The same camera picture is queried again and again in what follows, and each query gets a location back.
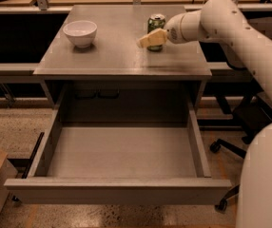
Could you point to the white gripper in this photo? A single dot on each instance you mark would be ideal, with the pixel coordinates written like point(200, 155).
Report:
point(173, 29)

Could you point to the green soda can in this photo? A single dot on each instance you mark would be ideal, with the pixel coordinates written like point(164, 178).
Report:
point(155, 21)

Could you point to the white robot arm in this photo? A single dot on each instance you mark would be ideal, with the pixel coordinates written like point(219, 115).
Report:
point(221, 21)

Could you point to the grey cabinet with top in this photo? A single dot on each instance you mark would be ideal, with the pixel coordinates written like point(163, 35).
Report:
point(114, 56)

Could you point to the open grey top drawer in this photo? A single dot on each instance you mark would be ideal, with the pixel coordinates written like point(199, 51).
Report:
point(158, 164)

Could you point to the white ceramic bowl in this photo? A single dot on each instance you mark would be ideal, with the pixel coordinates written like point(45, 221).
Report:
point(80, 33)

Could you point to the black office chair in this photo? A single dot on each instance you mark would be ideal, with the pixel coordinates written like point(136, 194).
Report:
point(249, 110)

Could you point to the grey long workbench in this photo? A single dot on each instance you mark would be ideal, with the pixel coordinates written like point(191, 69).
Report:
point(25, 34)

